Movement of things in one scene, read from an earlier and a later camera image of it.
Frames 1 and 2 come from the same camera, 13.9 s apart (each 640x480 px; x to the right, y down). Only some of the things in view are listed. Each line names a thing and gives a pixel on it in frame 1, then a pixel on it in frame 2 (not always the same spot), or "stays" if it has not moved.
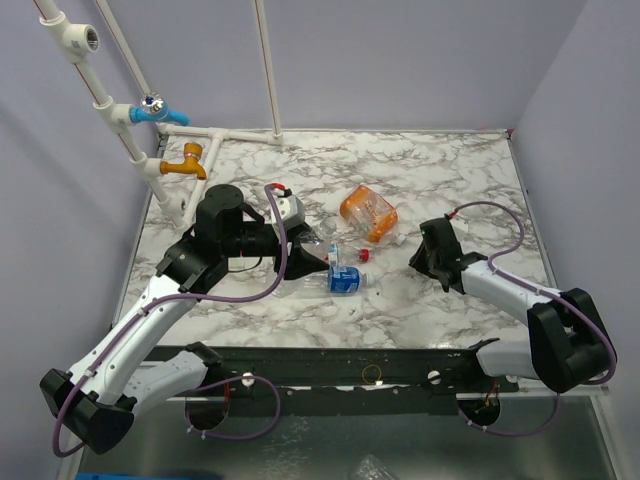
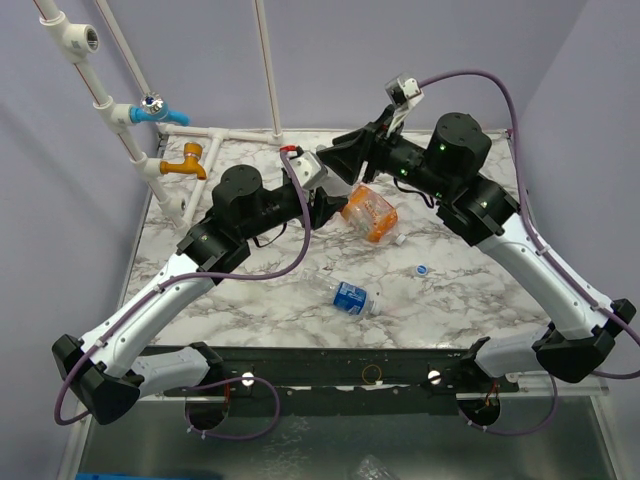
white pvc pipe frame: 74,39 stays
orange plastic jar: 369,212 stays
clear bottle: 326,230 -> 336,187
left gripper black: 300,262 -> 324,206
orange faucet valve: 192,152 stays
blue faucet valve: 152,107 stays
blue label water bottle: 336,280 -> 349,298
